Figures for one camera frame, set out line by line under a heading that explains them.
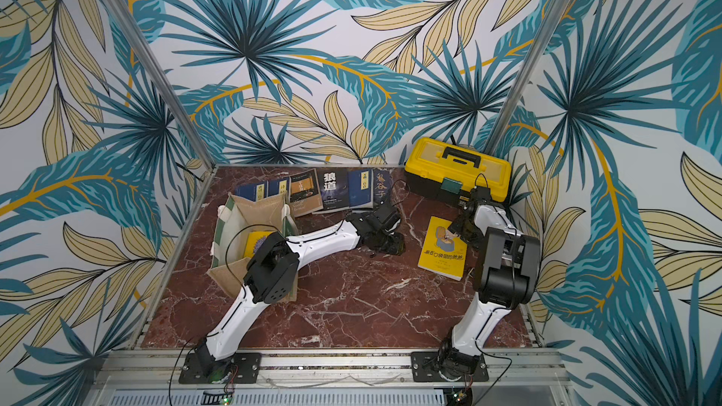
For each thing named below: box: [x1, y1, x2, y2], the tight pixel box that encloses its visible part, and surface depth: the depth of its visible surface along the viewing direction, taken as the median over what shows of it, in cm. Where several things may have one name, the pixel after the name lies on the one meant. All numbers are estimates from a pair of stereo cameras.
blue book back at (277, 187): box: [266, 176, 290, 197], surface depth 112 cm
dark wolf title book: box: [315, 167, 351, 210], surface depth 112 cm
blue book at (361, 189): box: [347, 169, 374, 210], surface depth 111 cm
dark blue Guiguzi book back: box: [373, 168, 393, 210], surface depth 113 cm
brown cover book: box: [289, 168, 324, 219], surface depth 111 cm
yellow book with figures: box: [417, 215, 469, 282], surface depth 97 cm
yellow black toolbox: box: [405, 137, 513, 203], surface depth 100 cm
